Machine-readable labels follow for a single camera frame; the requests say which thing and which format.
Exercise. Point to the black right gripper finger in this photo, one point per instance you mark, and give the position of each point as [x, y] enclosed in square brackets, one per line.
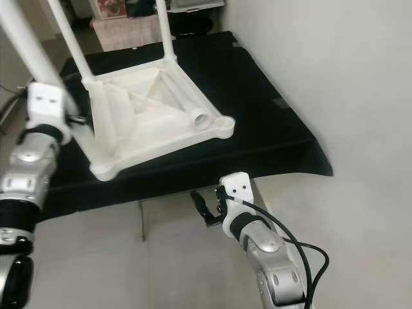
[222, 192]
[203, 206]

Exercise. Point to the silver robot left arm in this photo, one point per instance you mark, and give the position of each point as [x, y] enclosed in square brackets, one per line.
[29, 180]

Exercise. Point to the white plastic children table top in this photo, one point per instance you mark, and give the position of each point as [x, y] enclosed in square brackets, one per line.
[154, 138]

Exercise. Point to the black tablecloth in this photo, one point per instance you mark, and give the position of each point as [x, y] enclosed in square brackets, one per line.
[264, 135]

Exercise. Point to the red printed box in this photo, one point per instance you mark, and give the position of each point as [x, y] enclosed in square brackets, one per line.
[111, 8]

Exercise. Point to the dark bag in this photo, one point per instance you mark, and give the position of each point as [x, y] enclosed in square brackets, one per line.
[140, 8]

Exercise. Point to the black round basin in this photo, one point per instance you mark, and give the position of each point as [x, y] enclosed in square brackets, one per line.
[190, 24]

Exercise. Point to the grey plastic storage box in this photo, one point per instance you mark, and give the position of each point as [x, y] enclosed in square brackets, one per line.
[196, 4]

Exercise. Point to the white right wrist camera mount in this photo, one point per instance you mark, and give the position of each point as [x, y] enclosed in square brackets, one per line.
[237, 188]

